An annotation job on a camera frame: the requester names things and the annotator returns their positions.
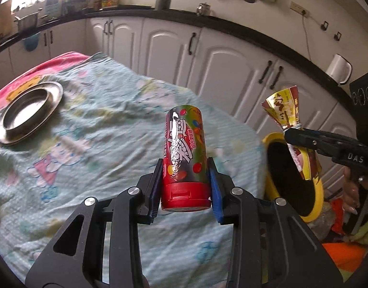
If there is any blue hanging bin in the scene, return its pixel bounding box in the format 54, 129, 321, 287
22, 33, 39, 52

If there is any dark metal cup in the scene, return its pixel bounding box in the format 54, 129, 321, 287
155, 0, 171, 11

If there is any steel stock pot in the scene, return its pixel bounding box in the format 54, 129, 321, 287
14, 12, 39, 33

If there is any person's right hand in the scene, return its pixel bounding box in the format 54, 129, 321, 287
343, 167, 360, 215

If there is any hello kitty blanket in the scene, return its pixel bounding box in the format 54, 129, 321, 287
0, 52, 265, 280

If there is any black countertop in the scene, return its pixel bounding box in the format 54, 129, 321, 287
0, 6, 354, 115

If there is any yellow red snack wrapper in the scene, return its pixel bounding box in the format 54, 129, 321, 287
261, 86, 321, 181

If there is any small steel teapot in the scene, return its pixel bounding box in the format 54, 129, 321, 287
196, 3, 211, 16

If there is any red candy tube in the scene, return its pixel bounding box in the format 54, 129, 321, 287
161, 105, 211, 212

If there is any metal bowl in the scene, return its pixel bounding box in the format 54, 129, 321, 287
2, 88, 52, 137

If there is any metal plate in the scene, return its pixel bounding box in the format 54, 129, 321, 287
0, 81, 63, 146

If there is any yellow rimmed trash bin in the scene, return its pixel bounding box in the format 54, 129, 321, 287
263, 132, 324, 223

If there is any white electric kettle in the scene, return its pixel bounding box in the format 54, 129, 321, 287
325, 53, 352, 86

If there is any wall power socket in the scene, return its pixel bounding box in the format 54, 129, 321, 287
289, 1, 309, 18

